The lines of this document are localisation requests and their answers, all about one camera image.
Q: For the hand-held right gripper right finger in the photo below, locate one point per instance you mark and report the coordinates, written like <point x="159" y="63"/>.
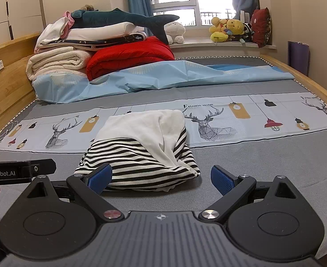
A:
<point x="224" y="179"/>

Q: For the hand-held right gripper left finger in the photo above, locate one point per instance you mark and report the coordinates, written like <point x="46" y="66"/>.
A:
<point x="99" y="178"/>

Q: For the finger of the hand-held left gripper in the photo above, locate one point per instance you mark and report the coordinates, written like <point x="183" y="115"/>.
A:
<point x="42" y="167"/>

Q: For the black white striped small garment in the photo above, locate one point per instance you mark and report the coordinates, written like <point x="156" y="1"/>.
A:
<point x="141" y="158"/>

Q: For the wooden headboard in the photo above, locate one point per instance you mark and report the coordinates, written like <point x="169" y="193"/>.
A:
<point x="7" y="97"/>

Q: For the cream folded blanket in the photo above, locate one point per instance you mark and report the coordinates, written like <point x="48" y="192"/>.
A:
<point x="55" y="62"/>

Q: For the light blue sheet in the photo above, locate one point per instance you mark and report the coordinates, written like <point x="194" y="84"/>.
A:
<point x="152" y="75"/>

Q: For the red quilt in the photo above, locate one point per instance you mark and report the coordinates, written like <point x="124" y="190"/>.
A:
<point x="124" y="58"/>

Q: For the window sill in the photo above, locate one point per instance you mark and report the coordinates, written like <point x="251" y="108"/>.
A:
<point x="224" y="48"/>

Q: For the white folded cloth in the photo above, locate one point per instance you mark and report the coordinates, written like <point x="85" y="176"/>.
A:
<point x="52" y="32"/>

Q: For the purple bag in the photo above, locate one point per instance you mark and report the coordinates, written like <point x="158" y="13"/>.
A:
<point x="299" y="58"/>

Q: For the white folded blanket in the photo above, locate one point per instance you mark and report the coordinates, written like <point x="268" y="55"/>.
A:
<point x="102" y="32"/>

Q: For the yellow duck plush toy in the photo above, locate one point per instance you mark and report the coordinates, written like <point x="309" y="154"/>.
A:
<point x="217" y="30"/>

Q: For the pink cloth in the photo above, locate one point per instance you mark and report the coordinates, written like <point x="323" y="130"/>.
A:
<point x="66" y="19"/>

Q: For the black white plush toy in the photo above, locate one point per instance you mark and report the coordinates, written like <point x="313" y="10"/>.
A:
<point x="248" y="32"/>

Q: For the yellow bear plush toy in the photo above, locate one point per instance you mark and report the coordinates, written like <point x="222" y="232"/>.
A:
<point x="235" y="27"/>

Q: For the red pillow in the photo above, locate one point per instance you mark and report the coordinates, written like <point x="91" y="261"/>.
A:
<point x="260" y="26"/>

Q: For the dark teal shark plush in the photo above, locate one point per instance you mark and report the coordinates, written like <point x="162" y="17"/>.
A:
<point x="110" y="18"/>

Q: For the white plastic object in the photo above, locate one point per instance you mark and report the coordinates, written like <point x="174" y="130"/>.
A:
<point x="246" y="16"/>

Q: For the brown plush toy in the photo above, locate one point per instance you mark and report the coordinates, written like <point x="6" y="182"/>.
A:
<point x="87" y="7"/>

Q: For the cream wardrobe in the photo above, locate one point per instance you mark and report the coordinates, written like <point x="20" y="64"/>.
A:
<point x="16" y="2"/>

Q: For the window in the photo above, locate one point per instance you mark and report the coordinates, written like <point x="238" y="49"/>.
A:
<point x="191" y="2"/>

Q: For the wooden bed side rail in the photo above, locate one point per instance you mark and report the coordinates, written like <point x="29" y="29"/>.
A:
<point x="319" y="86"/>

